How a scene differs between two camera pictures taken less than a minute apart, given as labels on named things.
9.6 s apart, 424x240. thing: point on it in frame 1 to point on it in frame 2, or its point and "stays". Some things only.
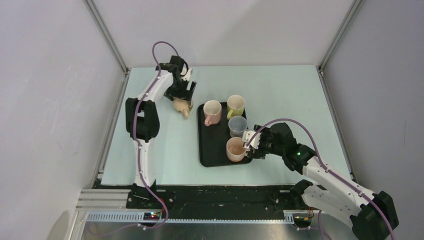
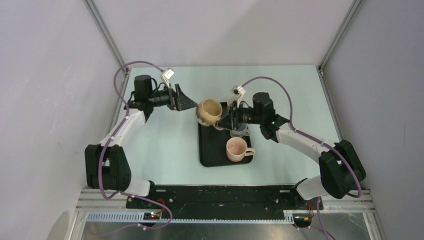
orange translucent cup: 235,150 stays
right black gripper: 258,153 to 231,120
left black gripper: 184,94 to 177,100
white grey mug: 237,125 stays
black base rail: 215,200 stays
